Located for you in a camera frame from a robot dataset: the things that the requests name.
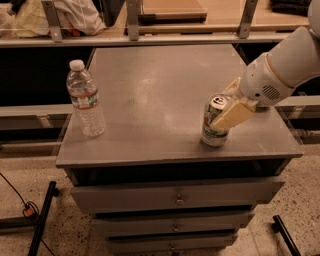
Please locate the middle grey drawer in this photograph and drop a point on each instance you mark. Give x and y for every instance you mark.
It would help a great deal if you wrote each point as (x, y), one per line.
(173, 223)

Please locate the green white 7up can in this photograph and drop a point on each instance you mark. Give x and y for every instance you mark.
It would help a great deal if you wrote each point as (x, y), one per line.
(211, 135)

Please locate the wooden board on shelf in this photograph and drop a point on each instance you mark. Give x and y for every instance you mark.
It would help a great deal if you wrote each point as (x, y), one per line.
(171, 11)

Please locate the black stand leg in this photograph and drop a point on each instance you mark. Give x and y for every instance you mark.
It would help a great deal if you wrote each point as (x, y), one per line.
(278, 226)
(52, 192)

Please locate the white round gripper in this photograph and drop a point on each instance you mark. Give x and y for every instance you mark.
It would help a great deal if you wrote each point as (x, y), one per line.
(263, 81)

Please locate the clear plastic water bottle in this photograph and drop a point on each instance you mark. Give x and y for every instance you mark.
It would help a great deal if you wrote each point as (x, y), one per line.
(84, 95)

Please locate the grey drawer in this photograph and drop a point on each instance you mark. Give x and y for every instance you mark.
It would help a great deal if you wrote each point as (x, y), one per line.
(171, 243)
(173, 223)
(176, 195)

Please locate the white cloth on shelf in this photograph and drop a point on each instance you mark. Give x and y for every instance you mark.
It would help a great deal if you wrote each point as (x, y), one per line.
(41, 18)

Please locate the grey metal shelf rail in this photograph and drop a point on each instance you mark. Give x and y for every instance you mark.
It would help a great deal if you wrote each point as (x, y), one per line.
(221, 26)

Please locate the black stand leg right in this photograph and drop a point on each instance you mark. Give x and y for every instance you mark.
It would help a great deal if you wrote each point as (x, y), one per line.
(278, 226)

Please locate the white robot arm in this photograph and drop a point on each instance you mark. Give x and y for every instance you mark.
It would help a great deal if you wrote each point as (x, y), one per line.
(297, 57)

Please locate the black stand leg left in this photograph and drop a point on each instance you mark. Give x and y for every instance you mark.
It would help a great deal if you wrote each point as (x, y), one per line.
(52, 192)

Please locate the black object top right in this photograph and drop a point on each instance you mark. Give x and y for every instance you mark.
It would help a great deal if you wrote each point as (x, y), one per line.
(294, 7)

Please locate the top grey drawer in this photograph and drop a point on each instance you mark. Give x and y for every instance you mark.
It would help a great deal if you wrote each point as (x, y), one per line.
(176, 195)

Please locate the bottom grey drawer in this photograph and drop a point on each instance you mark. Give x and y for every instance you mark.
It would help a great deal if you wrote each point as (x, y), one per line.
(171, 243)

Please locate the grey drawer cabinet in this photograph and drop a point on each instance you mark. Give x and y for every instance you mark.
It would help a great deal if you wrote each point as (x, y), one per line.
(153, 100)

